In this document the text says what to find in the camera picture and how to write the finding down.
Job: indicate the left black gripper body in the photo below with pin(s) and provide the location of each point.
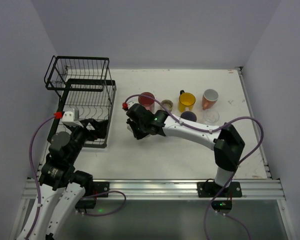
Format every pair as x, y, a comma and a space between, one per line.
90, 127

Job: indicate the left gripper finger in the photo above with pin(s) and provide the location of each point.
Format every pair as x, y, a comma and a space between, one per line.
93, 123
102, 129

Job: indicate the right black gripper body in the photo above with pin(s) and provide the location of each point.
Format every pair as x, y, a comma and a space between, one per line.
134, 125

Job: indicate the pink speckled mug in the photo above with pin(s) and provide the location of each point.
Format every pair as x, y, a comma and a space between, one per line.
147, 100

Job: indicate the beige speckled ceramic cup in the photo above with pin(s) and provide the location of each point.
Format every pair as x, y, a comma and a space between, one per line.
168, 104

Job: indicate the translucent pink plastic cup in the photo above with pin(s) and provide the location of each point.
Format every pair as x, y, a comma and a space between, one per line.
189, 115

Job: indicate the yellow mug black handle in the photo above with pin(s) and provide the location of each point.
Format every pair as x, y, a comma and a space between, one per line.
186, 101

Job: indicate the clear glass cup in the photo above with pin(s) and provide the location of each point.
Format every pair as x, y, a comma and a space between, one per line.
211, 117

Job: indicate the pink square mug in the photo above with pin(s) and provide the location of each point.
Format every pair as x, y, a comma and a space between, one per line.
209, 98

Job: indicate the white hexagonal cup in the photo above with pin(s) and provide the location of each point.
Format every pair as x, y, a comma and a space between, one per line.
147, 136

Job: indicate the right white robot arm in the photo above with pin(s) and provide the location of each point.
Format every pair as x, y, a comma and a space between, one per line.
224, 141

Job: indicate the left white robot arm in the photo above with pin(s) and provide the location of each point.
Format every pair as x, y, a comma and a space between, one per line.
60, 186

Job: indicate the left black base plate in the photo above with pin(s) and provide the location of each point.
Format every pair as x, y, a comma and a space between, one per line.
96, 187

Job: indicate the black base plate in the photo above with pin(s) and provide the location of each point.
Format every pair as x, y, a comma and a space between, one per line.
96, 187
208, 189

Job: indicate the black wire dish rack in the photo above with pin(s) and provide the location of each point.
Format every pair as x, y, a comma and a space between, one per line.
82, 83

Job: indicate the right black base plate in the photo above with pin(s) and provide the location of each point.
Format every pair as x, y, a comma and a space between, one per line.
208, 189

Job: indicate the aluminium mounting rail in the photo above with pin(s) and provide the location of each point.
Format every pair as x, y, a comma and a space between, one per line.
171, 189

